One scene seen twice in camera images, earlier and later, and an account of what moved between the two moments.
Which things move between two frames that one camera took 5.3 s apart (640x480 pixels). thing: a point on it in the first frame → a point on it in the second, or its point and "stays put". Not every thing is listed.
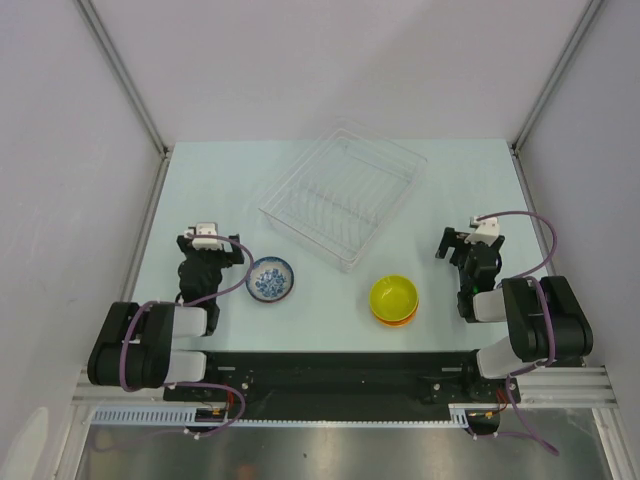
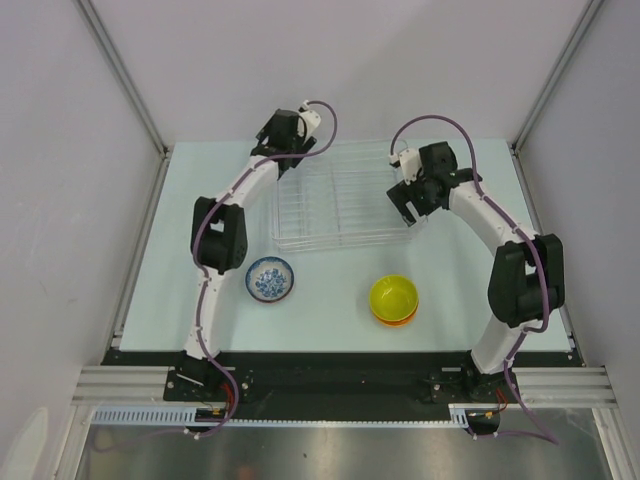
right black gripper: x=454 y=238 → x=401 y=194
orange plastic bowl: x=396 y=323 stays put
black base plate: x=345 y=381 stays put
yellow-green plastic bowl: x=394 y=298 stays put
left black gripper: x=228 y=257 → x=302 y=149
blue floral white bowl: x=270 y=279 stays put
